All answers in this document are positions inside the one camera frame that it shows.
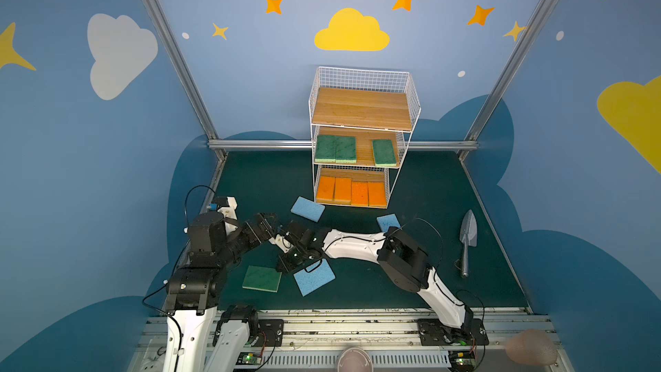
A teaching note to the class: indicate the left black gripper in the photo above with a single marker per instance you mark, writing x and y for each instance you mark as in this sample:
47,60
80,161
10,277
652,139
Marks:
262,226

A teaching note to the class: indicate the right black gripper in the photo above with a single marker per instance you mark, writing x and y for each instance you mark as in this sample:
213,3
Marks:
298,251

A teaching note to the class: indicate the orange sponge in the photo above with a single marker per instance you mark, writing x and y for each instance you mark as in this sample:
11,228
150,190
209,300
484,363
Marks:
359,194
343,190
377,195
326,189

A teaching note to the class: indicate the green sponge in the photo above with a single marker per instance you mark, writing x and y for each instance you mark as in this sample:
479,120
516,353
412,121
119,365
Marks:
384,154
345,150
262,279
325,149

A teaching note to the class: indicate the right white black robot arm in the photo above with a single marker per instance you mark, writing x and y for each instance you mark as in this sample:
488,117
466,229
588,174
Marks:
401,257

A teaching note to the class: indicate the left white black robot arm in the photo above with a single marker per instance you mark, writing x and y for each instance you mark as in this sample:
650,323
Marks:
193,294

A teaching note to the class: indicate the blue sponge near shelf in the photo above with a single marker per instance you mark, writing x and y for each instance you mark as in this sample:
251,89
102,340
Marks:
307,209

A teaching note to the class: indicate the blue sponge front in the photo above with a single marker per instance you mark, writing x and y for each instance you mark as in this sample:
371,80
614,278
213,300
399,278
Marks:
314,277

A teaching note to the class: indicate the blue sponge right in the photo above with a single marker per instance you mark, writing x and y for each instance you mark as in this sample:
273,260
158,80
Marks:
386,222

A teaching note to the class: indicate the pink bowl front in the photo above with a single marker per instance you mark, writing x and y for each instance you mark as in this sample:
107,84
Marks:
355,360

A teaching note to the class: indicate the left green circuit board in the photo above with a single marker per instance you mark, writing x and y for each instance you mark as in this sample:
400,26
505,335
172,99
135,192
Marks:
249,359

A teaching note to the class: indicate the green circuit board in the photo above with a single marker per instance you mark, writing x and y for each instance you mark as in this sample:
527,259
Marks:
462,361
249,359

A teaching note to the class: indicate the silver metal scoop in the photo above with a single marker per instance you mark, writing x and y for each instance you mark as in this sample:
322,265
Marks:
468,237

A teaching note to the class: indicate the right green circuit board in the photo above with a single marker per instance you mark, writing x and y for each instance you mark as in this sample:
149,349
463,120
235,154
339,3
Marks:
462,361

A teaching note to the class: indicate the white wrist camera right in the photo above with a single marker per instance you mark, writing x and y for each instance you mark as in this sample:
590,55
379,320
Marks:
282,243

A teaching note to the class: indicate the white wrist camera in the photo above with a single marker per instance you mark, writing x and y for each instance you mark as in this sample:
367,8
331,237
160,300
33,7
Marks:
282,243
225,205

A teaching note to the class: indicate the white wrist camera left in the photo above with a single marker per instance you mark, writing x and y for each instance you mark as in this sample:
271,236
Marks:
225,205

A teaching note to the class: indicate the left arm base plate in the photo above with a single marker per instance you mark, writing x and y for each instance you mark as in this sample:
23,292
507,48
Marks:
270,333

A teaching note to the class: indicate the white wire wooden shelf rack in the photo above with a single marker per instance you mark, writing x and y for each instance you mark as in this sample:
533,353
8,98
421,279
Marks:
369,105

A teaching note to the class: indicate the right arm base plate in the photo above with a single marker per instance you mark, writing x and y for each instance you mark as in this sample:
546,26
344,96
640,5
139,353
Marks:
433,333

